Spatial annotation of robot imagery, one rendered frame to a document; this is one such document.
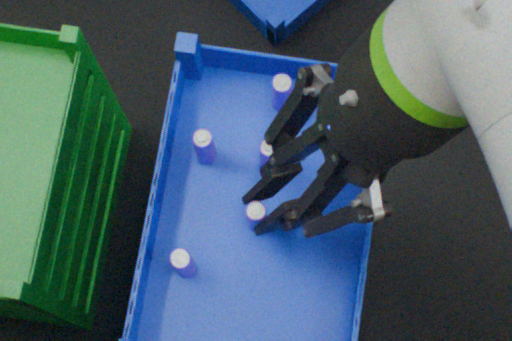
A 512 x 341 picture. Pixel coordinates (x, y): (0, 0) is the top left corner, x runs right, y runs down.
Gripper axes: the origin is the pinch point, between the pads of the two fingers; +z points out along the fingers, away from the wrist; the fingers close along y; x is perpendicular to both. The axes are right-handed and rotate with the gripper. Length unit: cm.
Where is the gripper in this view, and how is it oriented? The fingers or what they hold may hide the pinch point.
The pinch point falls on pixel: (277, 200)
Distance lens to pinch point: 86.5
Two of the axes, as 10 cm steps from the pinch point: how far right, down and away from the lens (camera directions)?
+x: -8.6, 2.1, -4.7
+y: -3.6, -9.0, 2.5
